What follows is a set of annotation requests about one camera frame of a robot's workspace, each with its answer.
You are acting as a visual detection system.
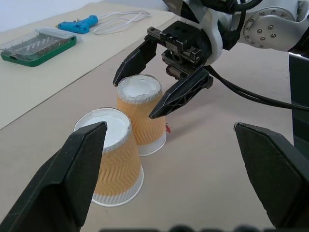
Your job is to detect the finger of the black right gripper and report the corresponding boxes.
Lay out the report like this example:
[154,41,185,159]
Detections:
[112,38,159,87]
[148,68,213,119]

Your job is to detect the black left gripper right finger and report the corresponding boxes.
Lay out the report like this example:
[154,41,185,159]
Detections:
[233,122,309,232]

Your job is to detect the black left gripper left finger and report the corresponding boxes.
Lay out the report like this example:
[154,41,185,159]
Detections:
[0,121,108,232]

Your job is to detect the orange white paper cup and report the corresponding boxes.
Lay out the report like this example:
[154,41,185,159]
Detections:
[116,74,167,157]
[73,107,145,208]

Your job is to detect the blue glue gun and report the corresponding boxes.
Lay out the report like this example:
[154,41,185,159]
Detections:
[57,14,99,34]

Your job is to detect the dark robot torso panel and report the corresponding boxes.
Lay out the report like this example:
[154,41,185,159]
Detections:
[288,50,309,155]

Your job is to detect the green clear-lid tool box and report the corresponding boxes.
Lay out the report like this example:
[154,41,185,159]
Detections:
[0,28,77,68]

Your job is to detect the white power cable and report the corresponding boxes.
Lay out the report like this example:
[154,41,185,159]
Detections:
[93,11,153,35]

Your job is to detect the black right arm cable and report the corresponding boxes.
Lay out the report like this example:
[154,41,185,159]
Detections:
[206,65,309,111]

